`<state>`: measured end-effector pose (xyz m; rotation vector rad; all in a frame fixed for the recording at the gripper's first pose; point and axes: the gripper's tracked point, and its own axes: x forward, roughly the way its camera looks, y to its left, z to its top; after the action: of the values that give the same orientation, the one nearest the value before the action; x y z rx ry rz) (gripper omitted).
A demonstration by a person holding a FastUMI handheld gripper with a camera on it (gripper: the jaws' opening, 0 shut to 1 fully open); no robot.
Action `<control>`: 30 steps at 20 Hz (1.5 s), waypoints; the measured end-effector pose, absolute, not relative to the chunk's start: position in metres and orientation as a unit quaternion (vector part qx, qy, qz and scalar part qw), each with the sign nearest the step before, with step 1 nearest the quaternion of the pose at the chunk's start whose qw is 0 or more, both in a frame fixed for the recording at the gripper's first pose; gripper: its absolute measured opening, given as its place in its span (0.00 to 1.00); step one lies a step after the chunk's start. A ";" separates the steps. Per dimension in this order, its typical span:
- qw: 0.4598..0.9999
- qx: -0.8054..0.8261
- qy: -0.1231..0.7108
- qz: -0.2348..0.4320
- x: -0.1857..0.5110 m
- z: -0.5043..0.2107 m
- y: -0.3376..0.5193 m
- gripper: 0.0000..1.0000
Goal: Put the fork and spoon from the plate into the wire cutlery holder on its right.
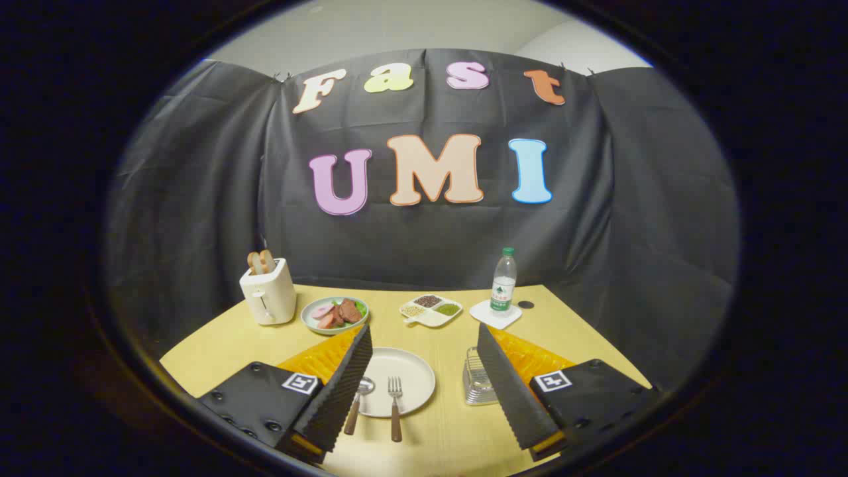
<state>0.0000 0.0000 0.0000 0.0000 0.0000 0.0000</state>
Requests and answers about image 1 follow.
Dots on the clear water bottle green cap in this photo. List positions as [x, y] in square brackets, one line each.
[503, 283]

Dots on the white toaster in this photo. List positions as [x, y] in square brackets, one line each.
[268, 293]

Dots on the clear glass cup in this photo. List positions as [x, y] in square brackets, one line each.
[478, 381]

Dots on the toast slice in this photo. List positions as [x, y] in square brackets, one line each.
[254, 262]
[267, 260]

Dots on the white divided condiment dish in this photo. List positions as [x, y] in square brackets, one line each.
[432, 310]

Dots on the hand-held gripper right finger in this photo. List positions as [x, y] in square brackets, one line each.
[510, 391]

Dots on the green plate of food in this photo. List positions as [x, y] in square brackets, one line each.
[334, 314]

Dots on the white round plate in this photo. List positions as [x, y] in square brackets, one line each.
[404, 381]

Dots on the black backdrop cloth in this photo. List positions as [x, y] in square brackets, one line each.
[424, 232]

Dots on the white square coaster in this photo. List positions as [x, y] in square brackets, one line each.
[493, 317]

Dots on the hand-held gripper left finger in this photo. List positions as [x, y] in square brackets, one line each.
[344, 391]

